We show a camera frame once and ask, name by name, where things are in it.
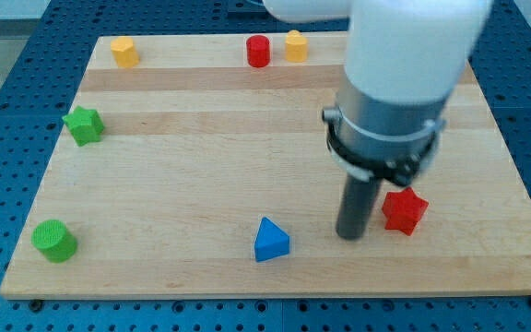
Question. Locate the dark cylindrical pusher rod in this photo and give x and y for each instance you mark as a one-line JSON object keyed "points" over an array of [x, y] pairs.
{"points": [[356, 206]]}

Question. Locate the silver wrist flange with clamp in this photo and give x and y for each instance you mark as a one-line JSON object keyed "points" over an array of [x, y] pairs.
{"points": [[382, 140]]}

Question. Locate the red star block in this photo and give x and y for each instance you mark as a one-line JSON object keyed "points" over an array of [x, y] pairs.
{"points": [[403, 210]]}

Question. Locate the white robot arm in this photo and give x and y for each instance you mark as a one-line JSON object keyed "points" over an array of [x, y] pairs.
{"points": [[402, 62]]}

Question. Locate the green star block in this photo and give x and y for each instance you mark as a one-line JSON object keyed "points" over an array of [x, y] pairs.
{"points": [[84, 125]]}

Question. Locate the blue triangle block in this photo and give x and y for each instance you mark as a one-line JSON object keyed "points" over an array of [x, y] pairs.
{"points": [[270, 241]]}

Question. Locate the yellow cylinder block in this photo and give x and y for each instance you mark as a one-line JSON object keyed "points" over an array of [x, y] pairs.
{"points": [[296, 47]]}

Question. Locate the red cylinder block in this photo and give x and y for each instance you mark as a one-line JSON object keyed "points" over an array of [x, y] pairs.
{"points": [[258, 51]]}

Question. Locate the wooden board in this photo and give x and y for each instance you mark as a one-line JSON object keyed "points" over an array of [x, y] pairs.
{"points": [[198, 147]]}

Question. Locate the yellow hexagon block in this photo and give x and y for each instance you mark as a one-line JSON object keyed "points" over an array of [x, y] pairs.
{"points": [[124, 52]]}

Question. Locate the green cylinder block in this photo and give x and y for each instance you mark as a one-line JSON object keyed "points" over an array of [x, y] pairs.
{"points": [[54, 241]]}

